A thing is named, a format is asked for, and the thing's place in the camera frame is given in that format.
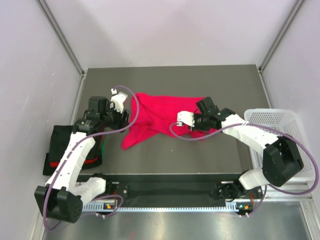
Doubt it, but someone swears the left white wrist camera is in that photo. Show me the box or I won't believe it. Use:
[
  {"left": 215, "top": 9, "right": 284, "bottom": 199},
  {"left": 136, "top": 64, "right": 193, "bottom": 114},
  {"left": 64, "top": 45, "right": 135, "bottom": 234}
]
[{"left": 110, "top": 88, "right": 128, "bottom": 114}]

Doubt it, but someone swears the slotted grey cable duct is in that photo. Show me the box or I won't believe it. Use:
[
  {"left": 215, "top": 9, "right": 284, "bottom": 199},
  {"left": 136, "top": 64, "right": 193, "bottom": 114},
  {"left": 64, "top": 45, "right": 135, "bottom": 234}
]
[{"left": 82, "top": 201, "right": 253, "bottom": 213}]

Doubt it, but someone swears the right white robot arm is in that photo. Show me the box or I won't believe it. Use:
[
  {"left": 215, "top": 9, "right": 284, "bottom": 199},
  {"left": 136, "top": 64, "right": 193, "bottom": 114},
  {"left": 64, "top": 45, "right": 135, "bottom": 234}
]
[{"left": 191, "top": 97, "right": 304, "bottom": 198}]

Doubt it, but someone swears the white perforated plastic basket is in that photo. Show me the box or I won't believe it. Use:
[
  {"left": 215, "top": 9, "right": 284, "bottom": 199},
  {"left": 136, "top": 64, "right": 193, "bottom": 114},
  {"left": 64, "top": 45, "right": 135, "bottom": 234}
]
[{"left": 243, "top": 108, "right": 316, "bottom": 185}]

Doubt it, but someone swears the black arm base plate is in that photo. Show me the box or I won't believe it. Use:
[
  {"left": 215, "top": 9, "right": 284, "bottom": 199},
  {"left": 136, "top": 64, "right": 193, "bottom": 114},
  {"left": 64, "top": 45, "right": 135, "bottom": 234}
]
[{"left": 84, "top": 173, "right": 265, "bottom": 208}]

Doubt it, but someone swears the folded black shirt stack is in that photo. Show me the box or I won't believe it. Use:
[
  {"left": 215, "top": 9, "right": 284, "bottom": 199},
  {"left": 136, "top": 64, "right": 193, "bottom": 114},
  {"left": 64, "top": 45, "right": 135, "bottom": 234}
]
[{"left": 42, "top": 125, "right": 104, "bottom": 176}]

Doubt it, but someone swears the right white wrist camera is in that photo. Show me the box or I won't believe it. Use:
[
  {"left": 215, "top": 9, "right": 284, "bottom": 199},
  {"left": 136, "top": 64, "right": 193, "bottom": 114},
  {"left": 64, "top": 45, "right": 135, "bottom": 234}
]
[{"left": 176, "top": 111, "right": 195, "bottom": 128}]

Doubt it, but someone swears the left aluminium frame post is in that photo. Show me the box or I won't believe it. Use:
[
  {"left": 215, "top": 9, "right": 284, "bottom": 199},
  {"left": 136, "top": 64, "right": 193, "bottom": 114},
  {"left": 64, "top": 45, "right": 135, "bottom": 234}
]
[{"left": 36, "top": 0, "right": 85, "bottom": 77}]

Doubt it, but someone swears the red t shirt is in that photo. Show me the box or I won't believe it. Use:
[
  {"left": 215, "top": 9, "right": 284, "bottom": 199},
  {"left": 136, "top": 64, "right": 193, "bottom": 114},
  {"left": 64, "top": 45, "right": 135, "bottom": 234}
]
[{"left": 121, "top": 93, "right": 204, "bottom": 150}]

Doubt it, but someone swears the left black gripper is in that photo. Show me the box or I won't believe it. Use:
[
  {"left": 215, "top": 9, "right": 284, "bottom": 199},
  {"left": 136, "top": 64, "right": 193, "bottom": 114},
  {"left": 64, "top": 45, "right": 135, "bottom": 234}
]
[{"left": 100, "top": 101, "right": 130, "bottom": 133}]

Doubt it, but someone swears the right aluminium frame post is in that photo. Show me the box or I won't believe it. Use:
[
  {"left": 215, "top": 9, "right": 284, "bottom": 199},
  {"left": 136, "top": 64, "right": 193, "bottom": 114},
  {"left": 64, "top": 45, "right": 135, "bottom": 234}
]
[{"left": 258, "top": 0, "right": 306, "bottom": 75}]

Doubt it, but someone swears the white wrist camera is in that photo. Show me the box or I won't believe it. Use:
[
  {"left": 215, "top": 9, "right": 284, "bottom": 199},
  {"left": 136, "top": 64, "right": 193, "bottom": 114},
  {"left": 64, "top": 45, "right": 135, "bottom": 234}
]
[
  {"left": 176, "top": 111, "right": 195, "bottom": 128},
  {"left": 110, "top": 88, "right": 128, "bottom": 114}
]

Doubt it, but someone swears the aluminium frame post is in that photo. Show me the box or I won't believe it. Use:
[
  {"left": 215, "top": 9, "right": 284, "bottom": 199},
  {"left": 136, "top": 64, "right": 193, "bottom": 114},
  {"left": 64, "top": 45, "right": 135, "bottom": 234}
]
[
  {"left": 36, "top": 0, "right": 85, "bottom": 77},
  {"left": 258, "top": 0, "right": 306, "bottom": 75}
]

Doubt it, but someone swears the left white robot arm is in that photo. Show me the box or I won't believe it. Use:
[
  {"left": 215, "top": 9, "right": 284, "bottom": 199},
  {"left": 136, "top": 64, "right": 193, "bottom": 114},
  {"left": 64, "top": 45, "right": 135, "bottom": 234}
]
[{"left": 34, "top": 92, "right": 130, "bottom": 226}]

